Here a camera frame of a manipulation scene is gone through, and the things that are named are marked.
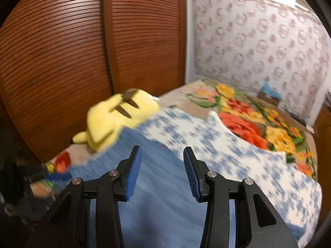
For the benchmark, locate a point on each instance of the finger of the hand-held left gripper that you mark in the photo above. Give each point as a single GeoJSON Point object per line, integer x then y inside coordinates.
{"type": "Point", "coordinates": [60, 177]}

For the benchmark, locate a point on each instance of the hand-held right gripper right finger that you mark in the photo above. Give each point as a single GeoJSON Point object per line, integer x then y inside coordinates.
{"type": "Point", "coordinates": [191, 175]}

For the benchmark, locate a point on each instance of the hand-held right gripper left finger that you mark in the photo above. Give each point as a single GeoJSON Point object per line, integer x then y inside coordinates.
{"type": "Point", "coordinates": [133, 175]}

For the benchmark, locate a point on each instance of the blue denim pants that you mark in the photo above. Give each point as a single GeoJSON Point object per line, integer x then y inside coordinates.
{"type": "Point", "coordinates": [160, 186]}

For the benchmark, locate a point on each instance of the blue floral white pad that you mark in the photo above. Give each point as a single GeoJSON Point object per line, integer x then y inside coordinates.
{"type": "Point", "coordinates": [232, 155]}

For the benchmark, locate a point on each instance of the yellow plush toy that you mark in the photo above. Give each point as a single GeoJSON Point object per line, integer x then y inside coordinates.
{"type": "Point", "coordinates": [108, 124]}

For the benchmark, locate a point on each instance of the colourful floral blanket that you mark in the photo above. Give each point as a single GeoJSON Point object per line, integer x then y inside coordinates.
{"type": "Point", "coordinates": [245, 124]}

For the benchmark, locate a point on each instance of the small cardboard box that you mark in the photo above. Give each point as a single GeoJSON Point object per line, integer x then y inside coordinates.
{"type": "Point", "coordinates": [269, 100]}

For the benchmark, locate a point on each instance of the wooden louvered wardrobe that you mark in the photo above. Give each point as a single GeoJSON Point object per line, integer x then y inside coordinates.
{"type": "Point", "coordinates": [64, 56]}

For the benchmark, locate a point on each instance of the wooden sideboard cabinet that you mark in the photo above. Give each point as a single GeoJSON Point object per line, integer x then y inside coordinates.
{"type": "Point", "coordinates": [323, 129]}

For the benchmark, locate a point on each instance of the circle print curtain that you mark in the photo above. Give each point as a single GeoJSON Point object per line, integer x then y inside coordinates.
{"type": "Point", "coordinates": [258, 44]}

